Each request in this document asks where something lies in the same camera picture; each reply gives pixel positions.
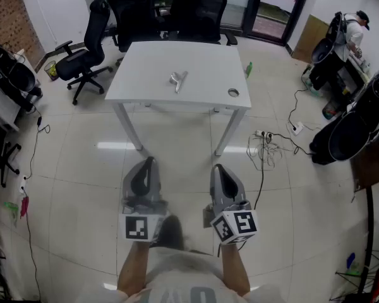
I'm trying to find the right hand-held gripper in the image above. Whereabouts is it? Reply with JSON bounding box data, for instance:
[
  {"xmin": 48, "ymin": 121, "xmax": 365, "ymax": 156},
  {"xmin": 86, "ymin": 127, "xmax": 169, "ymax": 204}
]
[{"xmin": 203, "ymin": 163, "xmax": 259, "ymax": 245}]

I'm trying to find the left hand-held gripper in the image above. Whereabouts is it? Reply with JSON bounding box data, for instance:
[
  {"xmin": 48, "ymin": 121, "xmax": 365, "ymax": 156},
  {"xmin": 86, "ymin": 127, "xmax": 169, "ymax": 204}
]
[{"xmin": 118, "ymin": 156, "xmax": 169, "ymax": 242}]

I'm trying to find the person's left forearm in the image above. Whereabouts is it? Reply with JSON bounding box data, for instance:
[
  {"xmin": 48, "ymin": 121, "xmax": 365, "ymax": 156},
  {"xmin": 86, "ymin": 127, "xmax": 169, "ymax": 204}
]
[{"xmin": 117, "ymin": 240, "xmax": 151, "ymax": 300}]

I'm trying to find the person's right forearm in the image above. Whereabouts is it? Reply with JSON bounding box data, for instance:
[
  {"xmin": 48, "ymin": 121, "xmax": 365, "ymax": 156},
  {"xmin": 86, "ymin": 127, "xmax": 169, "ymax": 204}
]
[{"xmin": 220, "ymin": 243, "xmax": 251, "ymax": 297}]

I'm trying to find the person's light grey shirt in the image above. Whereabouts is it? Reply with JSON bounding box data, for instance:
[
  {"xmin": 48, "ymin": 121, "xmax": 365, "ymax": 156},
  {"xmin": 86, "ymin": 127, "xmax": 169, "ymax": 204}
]
[{"xmin": 97, "ymin": 246, "xmax": 288, "ymax": 303}]

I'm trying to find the red plastic object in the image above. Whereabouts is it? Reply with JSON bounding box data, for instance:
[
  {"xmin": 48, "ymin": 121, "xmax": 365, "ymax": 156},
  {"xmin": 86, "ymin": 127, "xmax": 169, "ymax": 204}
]
[{"xmin": 20, "ymin": 195, "xmax": 30, "ymax": 218}]

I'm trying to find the white table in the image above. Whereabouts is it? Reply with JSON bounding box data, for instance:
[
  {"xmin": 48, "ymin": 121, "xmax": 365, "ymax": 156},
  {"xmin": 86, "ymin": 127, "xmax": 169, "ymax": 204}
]
[{"xmin": 104, "ymin": 40, "xmax": 253, "ymax": 157}]

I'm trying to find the green plastic wrapper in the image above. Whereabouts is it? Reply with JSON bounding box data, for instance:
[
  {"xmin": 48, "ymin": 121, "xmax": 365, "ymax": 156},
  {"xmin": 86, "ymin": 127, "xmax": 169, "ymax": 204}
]
[{"xmin": 3, "ymin": 201, "xmax": 20, "ymax": 227}]

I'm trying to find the black chair base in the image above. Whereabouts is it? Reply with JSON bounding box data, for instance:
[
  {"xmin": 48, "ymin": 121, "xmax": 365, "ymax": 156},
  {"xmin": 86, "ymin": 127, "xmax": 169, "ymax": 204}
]
[{"xmin": 0, "ymin": 141, "xmax": 23, "ymax": 189}]

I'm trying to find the black mesh waste bin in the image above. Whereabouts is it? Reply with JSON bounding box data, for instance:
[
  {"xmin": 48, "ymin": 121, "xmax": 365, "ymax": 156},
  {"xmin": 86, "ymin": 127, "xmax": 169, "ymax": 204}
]
[{"xmin": 44, "ymin": 60, "xmax": 60, "ymax": 82}]

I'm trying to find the black office chair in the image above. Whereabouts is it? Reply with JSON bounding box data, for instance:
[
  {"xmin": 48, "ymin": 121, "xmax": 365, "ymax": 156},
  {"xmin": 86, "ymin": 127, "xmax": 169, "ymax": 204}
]
[
  {"xmin": 54, "ymin": 0, "xmax": 114, "ymax": 106},
  {"xmin": 108, "ymin": 0, "xmax": 165, "ymax": 68},
  {"xmin": 168, "ymin": 0, "xmax": 239, "ymax": 47}
]

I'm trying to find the white desk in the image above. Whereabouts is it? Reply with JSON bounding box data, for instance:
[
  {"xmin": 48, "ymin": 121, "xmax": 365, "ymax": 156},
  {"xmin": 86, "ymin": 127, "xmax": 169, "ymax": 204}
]
[{"xmin": 0, "ymin": 83, "xmax": 21, "ymax": 133}]

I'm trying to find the cardboard box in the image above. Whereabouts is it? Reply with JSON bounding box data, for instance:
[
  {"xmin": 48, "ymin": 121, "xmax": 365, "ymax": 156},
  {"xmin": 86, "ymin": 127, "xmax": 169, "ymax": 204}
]
[{"xmin": 291, "ymin": 14, "xmax": 331, "ymax": 64}]

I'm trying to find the cluttered work desk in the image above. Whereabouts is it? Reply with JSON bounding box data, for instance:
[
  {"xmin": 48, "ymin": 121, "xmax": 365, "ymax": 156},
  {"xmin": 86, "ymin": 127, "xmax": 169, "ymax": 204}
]
[{"xmin": 334, "ymin": 50, "xmax": 372, "ymax": 104}]

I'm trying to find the black framed glass door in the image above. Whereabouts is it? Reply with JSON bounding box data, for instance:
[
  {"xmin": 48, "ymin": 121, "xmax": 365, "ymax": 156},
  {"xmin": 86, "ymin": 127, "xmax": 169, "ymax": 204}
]
[{"xmin": 242, "ymin": 0, "xmax": 314, "ymax": 47}]

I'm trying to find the black power cable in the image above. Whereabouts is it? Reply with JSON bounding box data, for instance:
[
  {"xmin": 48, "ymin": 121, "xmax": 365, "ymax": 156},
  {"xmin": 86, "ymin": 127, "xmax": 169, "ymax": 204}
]
[
  {"xmin": 254, "ymin": 131, "xmax": 315, "ymax": 208},
  {"xmin": 21, "ymin": 104, "xmax": 51, "ymax": 182},
  {"xmin": 286, "ymin": 86, "xmax": 311, "ymax": 129}
]

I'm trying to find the white cable tangle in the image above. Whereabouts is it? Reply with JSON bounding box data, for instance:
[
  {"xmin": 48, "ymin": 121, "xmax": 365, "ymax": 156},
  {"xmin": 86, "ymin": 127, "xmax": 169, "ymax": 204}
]
[{"xmin": 246, "ymin": 133, "xmax": 286, "ymax": 172}]

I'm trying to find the black wire rack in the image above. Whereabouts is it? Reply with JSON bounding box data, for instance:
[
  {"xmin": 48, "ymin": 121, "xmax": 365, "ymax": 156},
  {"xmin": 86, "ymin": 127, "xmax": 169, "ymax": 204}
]
[{"xmin": 330, "ymin": 247, "xmax": 379, "ymax": 303}]

